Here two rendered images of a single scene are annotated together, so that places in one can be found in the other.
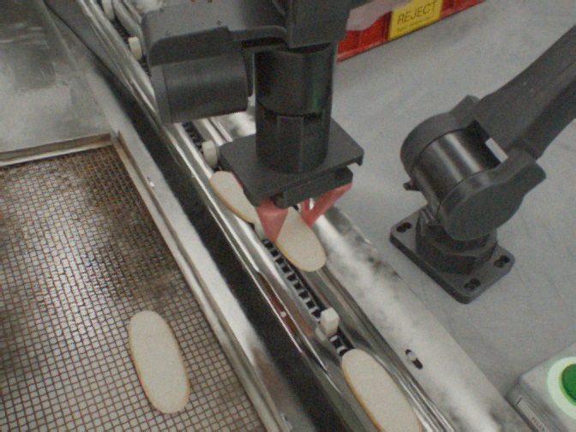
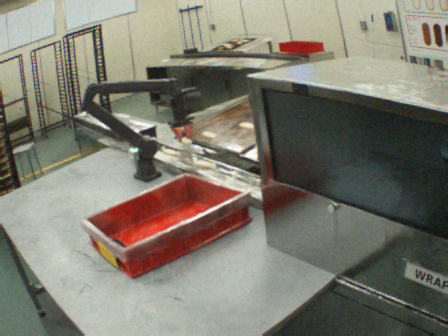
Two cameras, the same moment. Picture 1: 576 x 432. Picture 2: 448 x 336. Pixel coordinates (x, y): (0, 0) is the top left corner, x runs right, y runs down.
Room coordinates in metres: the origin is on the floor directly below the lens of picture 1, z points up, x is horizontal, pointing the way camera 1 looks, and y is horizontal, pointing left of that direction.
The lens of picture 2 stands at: (2.28, 0.06, 1.48)
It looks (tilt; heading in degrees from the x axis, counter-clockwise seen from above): 20 degrees down; 178
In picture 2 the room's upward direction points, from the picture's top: 9 degrees counter-clockwise
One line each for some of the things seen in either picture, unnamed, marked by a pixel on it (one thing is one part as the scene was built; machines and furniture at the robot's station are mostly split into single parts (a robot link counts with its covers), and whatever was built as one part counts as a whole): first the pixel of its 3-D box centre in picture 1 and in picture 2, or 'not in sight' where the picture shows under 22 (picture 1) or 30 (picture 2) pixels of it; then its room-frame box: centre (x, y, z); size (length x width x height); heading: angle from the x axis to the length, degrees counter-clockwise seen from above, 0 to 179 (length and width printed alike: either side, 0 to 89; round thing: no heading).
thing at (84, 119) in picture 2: not in sight; (105, 123); (-0.61, -0.54, 0.89); 1.25 x 0.18 x 0.09; 30
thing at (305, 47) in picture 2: not in sight; (301, 46); (-3.18, 1.50, 0.94); 0.51 x 0.36 x 0.13; 34
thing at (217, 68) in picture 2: not in sight; (235, 76); (-3.85, 0.65, 0.51); 3.00 x 1.26 x 1.03; 30
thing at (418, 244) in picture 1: (456, 230); (145, 167); (0.38, -0.19, 0.86); 0.12 x 0.09 x 0.08; 37
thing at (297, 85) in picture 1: (286, 63); (178, 101); (0.33, 0.00, 1.11); 0.07 x 0.06 x 0.07; 107
